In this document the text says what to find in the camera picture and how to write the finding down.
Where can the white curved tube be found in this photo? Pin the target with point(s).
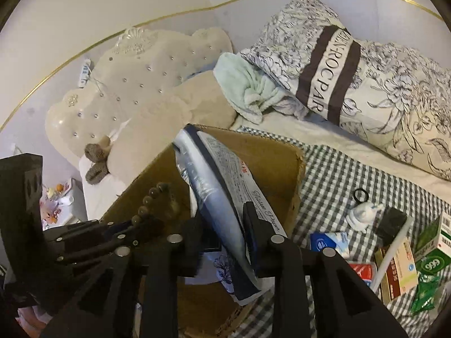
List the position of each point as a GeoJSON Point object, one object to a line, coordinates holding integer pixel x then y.
{"type": "Point", "coordinates": [390, 254]}

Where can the bedside clutter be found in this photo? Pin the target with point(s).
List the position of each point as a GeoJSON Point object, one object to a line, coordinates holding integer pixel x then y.
{"type": "Point", "coordinates": [62, 205]}

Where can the green 666 box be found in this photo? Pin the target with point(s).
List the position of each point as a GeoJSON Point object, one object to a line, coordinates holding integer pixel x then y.
{"type": "Point", "coordinates": [432, 252]}

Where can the beige pillow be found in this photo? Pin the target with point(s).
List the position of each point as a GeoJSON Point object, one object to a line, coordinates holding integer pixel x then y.
{"type": "Point", "coordinates": [199, 100]}

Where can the brown beige medicine box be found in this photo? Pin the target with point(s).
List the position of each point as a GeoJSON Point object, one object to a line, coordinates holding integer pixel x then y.
{"type": "Point", "coordinates": [401, 274]}

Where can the floral tissue pack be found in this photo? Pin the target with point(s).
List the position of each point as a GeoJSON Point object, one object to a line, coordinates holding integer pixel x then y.
{"type": "Point", "coordinates": [220, 184]}

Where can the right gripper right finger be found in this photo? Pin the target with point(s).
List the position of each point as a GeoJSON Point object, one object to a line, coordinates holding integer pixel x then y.
{"type": "Point", "coordinates": [316, 293]}

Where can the cream tufted headboard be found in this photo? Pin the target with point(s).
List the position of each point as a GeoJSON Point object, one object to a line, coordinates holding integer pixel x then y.
{"type": "Point", "coordinates": [141, 65]}

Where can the cardboard box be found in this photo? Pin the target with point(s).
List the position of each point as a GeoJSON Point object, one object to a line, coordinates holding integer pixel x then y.
{"type": "Point", "coordinates": [278, 168]}

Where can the checkered bed sheet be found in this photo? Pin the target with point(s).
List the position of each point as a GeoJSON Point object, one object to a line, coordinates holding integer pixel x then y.
{"type": "Point", "coordinates": [326, 195]}

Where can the green sachet packet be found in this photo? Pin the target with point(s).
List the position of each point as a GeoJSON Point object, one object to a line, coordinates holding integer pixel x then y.
{"type": "Point", "coordinates": [425, 293]}

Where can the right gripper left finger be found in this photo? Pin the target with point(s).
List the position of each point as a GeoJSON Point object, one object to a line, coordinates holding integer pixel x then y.
{"type": "Point", "coordinates": [144, 269]}

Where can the white power strip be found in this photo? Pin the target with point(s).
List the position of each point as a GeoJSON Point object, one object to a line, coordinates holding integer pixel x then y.
{"type": "Point", "coordinates": [84, 73]}

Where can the plastic water bottle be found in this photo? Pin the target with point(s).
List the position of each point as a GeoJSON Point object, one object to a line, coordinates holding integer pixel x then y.
{"type": "Point", "coordinates": [339, 242]}

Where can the mint green towel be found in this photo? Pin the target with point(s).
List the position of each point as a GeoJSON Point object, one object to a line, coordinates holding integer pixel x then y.
{"type": "Point", "coordinates": [251, 92]}

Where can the floral duvet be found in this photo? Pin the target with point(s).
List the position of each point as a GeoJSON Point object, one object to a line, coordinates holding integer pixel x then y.
{"type": "Point", "coordinates": [389, 95]}

